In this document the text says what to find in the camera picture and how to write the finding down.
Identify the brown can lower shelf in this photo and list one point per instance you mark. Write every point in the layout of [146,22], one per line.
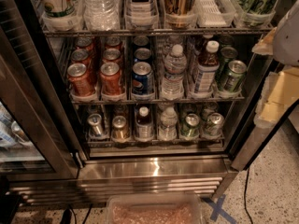
[120,127]

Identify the white labelled bottle top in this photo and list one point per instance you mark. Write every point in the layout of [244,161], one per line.
[140,12]

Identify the brown tall can top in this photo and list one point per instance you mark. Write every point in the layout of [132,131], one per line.
[179,14]

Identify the silver can lower shelf left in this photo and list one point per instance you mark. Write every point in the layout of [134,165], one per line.
[95,122]

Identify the brown bottle lower shelf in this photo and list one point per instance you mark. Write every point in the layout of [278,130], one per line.
[144,126]

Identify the clear plastic bin with contents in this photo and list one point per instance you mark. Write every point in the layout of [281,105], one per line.
[154,208]

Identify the blue pepsi can middle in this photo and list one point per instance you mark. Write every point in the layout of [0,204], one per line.
[142,55]

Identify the green can lower shelf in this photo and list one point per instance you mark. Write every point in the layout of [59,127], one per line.
[190,126]

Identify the blue tape cross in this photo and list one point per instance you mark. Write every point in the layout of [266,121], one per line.
[217,210]

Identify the blue pepsi can front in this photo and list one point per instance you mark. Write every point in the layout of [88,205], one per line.
[142,78]

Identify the blue pepsi can back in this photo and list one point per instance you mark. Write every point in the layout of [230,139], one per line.
[141,41]

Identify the water bottle lower shelf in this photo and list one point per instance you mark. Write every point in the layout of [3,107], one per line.
[167,126]

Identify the steel fridge base grille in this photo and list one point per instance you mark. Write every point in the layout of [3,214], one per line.
[98,181]

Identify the brown tea bottle white cap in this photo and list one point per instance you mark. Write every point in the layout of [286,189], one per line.
[206,67]

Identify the glass fridge door left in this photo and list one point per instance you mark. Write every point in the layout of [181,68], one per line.
[32,91]

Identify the clear water bottle middle shelf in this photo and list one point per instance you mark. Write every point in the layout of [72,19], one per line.
[175,64]

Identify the green can front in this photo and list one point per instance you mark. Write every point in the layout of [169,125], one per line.
[232,75]

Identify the green can middle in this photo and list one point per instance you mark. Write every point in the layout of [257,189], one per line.
[226,55]

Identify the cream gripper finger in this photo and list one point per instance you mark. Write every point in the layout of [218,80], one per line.
[280,91]
[265,45]

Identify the green can lower right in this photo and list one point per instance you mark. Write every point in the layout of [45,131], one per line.
[213,125]

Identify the water bottle top shelf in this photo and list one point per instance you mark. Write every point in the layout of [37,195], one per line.
[101,15]

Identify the white empty shelf tray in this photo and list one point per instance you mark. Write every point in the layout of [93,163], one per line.
[214,13]

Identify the blue pepsi can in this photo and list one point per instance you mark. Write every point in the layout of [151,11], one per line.
[141,41]
[142,55]
[142,78]

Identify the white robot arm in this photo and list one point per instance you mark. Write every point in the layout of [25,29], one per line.
[286,40]

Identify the red coke can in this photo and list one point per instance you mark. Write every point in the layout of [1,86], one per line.
[112,56]
[85,43]
[80,79]
[113,42]
[110,75]
[85,57]

